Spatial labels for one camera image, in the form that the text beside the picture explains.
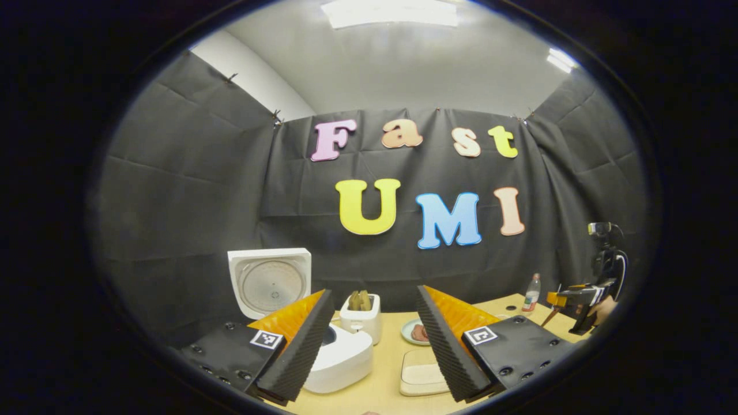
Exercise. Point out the wooden spoon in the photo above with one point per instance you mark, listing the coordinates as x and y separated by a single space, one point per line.
549 317

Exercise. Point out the brown bread slice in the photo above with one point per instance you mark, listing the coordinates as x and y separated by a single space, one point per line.
353 301
365 301

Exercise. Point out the white rice cooker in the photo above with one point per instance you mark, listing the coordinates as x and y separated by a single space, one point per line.
268 282

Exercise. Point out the cream rectangular tray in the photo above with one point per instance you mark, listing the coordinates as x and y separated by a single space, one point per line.
421 374

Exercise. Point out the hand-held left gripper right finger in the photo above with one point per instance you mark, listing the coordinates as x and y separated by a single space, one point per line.
450 351

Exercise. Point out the red meat slice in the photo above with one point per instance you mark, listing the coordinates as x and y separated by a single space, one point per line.
420 333

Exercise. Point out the pale green plate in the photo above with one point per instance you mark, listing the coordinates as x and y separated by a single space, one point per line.
406 333

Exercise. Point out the white toaster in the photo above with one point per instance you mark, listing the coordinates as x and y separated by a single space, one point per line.
360 325

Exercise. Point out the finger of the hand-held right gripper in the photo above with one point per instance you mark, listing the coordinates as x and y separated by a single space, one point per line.
568 297

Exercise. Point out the small ceiling light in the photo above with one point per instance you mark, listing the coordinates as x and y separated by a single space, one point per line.
562 59

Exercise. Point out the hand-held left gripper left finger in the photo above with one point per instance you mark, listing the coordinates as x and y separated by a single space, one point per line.
300 351

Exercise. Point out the clear water bottle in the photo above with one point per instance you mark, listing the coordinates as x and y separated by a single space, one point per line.
531 297

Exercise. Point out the large ceiling light panel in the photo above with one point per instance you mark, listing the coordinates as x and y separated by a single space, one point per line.
389 12

